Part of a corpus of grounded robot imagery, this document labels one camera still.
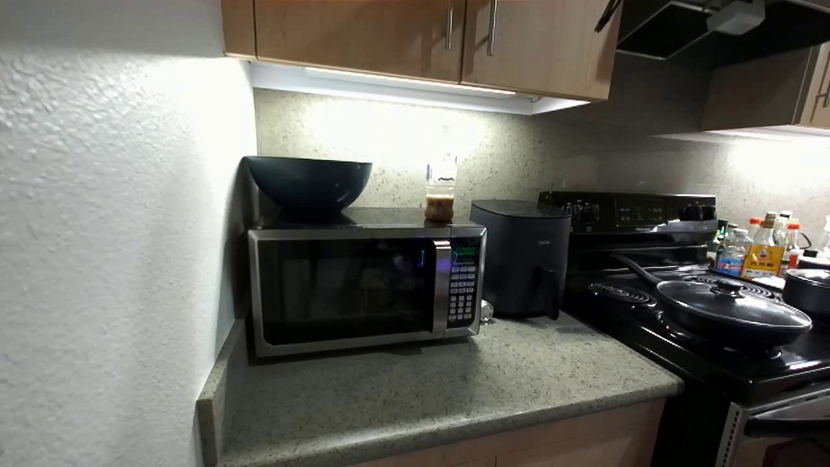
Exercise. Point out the black air fryer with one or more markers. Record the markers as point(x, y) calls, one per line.
point(518, 261)

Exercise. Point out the yellow oil bottle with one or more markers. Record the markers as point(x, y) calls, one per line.
point(762, 258)

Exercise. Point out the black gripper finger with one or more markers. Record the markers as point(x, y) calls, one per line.
point(607, 16)

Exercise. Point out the black cooking pot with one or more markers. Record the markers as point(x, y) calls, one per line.
point(808, 292)

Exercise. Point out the black stainless kitchen stove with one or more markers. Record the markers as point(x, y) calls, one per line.
point(631, 210)

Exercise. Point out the small shiny round object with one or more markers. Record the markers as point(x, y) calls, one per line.
point(485, 313)

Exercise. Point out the large dark blue bowl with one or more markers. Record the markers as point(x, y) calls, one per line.
point(312, 186)

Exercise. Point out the wide wooden base cabinet door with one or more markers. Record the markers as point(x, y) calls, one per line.
point(596, 436)

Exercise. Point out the light grey hood fixture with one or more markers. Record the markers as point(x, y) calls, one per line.
point(735, 16)

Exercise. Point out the glass jar with brown contents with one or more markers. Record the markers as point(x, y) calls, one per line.
point(439, 210)

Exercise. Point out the red-capped sauce bottle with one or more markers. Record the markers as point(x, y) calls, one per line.
point(793, 251)

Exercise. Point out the dark skillet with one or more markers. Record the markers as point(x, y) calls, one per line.
point(688, 231)

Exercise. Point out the black frying pan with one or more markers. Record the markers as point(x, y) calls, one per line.
point(741, 339)

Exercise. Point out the clear bottle with blue label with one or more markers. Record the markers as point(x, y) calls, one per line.
point(731, 261)

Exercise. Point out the wooden wall cabinet door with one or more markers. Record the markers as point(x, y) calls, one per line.
point(345, 29)

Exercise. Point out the black range hood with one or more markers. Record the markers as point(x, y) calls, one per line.
point(656, 29)

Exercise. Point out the wooden wall cabinet beside hood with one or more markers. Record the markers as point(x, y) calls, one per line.
point(752, 94)

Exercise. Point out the stainless black microwave oven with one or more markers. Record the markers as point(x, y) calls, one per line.
point(345, 288)

